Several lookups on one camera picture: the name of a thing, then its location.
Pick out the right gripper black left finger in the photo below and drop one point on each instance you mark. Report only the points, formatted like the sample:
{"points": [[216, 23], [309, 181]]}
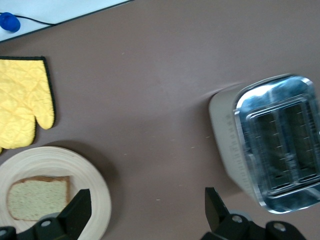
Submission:
{"points": [[72, 215]]}

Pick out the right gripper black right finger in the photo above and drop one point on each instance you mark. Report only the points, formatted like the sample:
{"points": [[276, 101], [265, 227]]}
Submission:
{"points": [[217, 217]]}

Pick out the slice of toast bread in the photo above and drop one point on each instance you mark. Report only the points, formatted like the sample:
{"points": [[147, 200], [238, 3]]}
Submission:
{"points": [[37, 197]]}

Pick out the round light wooden plate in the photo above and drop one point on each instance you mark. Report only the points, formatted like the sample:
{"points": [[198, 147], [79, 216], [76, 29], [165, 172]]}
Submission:
{"points": [[85, 175]]}

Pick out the cream and chrome toaster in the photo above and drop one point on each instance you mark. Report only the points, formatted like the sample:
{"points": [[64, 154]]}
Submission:
{"points": [[270, 140]]}

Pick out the yellow quilted oven mitt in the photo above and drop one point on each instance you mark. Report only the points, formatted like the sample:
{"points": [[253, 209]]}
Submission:
{"points": [[22, 100]]}

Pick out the blue round object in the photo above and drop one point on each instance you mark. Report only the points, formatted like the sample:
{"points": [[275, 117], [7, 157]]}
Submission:
{"points": [[9, 22]]}

